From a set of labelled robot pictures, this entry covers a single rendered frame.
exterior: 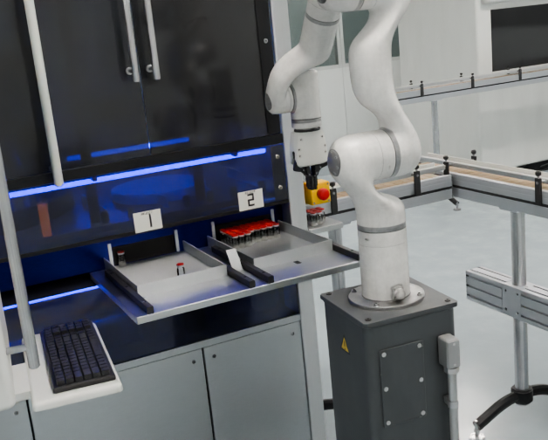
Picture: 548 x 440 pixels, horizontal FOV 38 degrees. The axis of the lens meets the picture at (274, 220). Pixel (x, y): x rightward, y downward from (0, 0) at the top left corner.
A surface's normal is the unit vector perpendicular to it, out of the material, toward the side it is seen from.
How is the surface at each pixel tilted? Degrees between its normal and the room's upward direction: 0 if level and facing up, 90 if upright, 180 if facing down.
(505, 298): 90
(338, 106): 90
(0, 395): 90
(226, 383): 90
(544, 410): 0
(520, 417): 0
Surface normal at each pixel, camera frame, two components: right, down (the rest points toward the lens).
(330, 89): 0.45, 0.18
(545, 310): -0.89, 0.19
